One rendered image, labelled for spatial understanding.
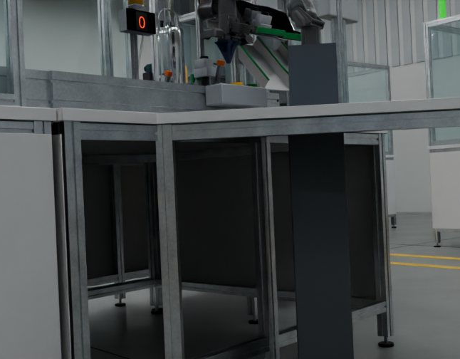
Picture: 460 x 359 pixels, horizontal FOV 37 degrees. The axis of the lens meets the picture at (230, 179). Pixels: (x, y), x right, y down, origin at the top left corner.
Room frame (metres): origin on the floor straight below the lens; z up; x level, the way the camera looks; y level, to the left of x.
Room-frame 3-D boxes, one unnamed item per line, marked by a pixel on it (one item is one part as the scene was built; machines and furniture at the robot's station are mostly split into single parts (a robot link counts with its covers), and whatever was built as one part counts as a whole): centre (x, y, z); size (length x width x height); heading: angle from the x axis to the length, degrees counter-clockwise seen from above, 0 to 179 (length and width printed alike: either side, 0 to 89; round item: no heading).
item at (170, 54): (3.31, 0.26, 1.32); 0.14 x 0.14 x 0.38
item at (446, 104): (2.12, -0.26, 0.84); 0.90 x 0.70 x 0.03; 85
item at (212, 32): (2.25, -0.01, 1.17); 0.19 x 0.06 x 0.08; 138
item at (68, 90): (2.02, 0.14, 0.91); 0.89 x 0.06 x 0.11; 138
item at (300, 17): (2.07, -0.26, 1.15); 0.09 x 0.07 x 0.06; 145
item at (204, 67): (2.33, 0.08, 1.06); 0.08 x 0.04 x 0.07; 48
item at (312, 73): (2.08, -0.26, 0.96); 0.14 x 0.14 x 0.20; 85
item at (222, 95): (2.12, -0.03, 0.93); 0.21 x 0.07 x 0.06; 138
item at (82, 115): (2.62, 0.40, 0.85); 1.50 x 1.41 x 0.03; 138
